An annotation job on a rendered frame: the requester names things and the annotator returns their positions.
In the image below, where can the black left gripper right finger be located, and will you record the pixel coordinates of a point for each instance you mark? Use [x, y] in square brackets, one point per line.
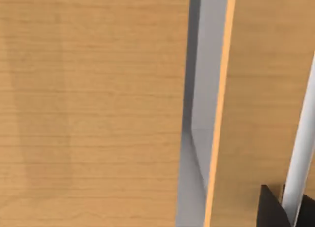
[307, 212]

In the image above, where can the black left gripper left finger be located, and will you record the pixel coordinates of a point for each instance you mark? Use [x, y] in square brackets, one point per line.
[269, 212]

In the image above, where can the wooden door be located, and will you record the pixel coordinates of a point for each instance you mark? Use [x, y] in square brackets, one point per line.
[261, 89]
[93, 101]

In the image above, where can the wooden cupboard with grey inside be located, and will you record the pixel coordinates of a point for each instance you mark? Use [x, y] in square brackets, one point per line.
[209, 64]

